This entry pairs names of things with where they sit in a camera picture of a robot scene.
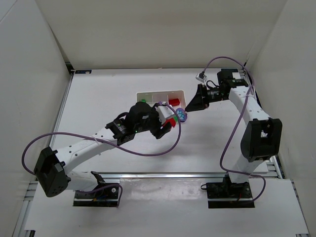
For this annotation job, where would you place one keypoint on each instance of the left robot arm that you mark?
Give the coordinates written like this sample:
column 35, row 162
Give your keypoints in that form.
column 55, row 168

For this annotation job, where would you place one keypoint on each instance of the red green lego cluster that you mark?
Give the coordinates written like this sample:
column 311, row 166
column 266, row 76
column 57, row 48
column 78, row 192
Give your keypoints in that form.
column 173, row 121

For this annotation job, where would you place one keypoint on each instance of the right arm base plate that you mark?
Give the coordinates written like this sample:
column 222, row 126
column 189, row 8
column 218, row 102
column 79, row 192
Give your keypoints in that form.
column 228, row 196

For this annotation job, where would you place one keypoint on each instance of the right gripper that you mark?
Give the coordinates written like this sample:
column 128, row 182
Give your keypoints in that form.
column 202, row 96

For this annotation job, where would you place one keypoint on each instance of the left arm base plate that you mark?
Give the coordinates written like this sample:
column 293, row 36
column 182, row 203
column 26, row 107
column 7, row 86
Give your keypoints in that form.
column 103, row 195

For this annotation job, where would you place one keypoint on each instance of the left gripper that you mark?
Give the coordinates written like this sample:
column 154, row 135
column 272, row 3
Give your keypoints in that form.
column 156, row 127

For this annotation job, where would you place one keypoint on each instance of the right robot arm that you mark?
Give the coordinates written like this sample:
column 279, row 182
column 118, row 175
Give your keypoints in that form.
column 261, row 139

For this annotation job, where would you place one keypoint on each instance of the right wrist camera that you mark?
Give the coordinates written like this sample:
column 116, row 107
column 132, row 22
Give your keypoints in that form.
column 201, row 77

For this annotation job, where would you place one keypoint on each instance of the purple paw lego piece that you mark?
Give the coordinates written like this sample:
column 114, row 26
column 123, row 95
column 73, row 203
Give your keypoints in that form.
column 181, row 113

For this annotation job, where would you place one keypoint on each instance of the red lego plate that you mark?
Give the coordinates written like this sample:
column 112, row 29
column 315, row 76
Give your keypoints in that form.
column 174, row 102

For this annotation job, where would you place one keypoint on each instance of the white divided plastic tray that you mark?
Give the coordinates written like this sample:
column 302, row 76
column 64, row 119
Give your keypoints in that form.
column 162, row 96

